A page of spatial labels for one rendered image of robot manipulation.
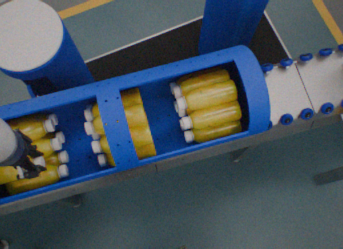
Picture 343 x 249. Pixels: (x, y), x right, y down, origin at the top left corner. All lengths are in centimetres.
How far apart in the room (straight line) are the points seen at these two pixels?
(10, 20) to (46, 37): 15
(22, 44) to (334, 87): 112
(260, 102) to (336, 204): 142
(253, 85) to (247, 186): 126
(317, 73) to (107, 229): 141
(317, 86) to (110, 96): 78
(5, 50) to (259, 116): 88
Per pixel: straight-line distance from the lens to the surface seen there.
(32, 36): 138
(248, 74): 105
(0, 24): 145
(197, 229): 219
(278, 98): 138
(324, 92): 145
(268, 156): 229
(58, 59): 137
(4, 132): 81
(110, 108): 101
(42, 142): 119
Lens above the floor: 218
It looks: 75 degrees down
